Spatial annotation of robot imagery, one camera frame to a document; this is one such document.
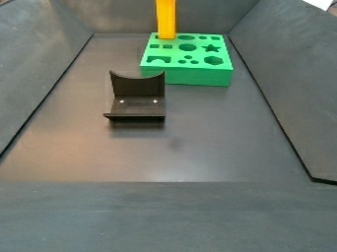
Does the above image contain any black curved holder bracket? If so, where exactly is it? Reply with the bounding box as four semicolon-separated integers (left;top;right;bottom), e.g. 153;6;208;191
104;71;165;120

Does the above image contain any green shape sorter block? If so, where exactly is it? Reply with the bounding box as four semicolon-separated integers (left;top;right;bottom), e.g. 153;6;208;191
139;32;234;87

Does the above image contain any yellow rectangular peg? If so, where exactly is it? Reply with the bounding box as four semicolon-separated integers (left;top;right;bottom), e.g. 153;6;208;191
155;0;176;39

